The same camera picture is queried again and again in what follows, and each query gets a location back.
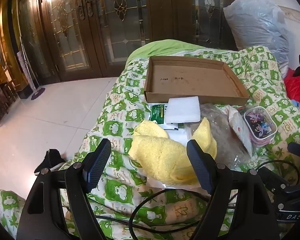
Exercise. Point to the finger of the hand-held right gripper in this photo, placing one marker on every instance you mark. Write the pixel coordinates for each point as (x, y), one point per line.
(298, 150)

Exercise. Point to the yellow towel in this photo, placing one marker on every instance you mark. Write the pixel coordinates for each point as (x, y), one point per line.
(160, 155)

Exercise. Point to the wooden glass doors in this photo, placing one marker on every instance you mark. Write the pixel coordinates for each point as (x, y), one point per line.
(130, 30)

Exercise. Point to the green patterned blanket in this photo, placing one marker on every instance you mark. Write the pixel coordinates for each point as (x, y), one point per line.
(120, 110)

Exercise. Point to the white printed packet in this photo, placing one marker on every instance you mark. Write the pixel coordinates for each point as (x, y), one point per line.
(178, 136)

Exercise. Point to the white paper bag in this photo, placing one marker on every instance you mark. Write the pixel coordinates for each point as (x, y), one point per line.
(237, 127)

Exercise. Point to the blue cloth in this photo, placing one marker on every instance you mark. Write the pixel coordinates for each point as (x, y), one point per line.
(296, 103)

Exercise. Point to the clear plastic bag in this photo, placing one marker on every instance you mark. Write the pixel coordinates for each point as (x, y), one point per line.
(220, 130)

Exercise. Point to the clear container with pink base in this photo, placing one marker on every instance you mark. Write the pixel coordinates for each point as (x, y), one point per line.
(260, 126)

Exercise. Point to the dark wooden chair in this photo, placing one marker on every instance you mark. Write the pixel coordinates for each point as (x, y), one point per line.
(1, 100)

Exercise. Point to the black shoe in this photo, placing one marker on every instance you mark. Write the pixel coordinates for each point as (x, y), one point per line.
(48, 162)

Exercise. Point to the shallow cardboard box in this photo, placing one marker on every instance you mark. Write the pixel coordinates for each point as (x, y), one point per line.
(192, 80)

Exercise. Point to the red jacket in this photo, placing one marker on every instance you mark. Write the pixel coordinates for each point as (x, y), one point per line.
(297, 90)

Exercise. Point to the green and white sachet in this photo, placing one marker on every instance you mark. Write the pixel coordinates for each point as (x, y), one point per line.
(157, 112)

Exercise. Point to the mop with purple head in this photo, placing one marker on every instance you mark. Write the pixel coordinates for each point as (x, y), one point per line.
(37, 93)

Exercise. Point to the plain green bed sheet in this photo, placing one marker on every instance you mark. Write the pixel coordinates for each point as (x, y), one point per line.
(162, 48)

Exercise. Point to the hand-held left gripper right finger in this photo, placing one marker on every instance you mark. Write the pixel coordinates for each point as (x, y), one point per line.
(200, 166)

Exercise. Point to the large plastic-wrapped bundle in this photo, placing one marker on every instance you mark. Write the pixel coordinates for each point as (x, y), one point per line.
(257, 25)

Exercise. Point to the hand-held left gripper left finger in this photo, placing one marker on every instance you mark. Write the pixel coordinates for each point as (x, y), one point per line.
(97, 163)

